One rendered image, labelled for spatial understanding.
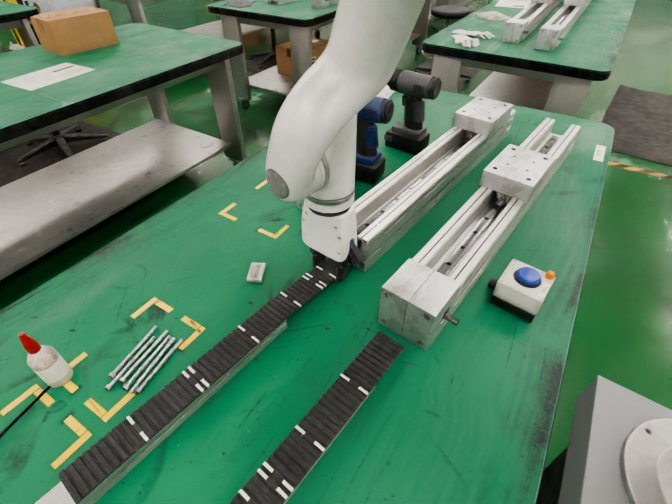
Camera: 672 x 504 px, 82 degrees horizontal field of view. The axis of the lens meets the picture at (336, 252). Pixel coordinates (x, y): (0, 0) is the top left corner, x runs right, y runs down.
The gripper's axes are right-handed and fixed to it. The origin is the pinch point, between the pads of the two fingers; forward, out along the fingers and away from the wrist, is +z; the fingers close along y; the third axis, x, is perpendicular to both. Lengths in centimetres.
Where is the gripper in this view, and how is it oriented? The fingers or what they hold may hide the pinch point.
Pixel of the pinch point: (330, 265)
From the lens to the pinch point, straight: 77.0
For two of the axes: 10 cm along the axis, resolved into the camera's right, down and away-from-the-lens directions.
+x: 6.2, -5.3, 5.8
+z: 0.0, 7.4, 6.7
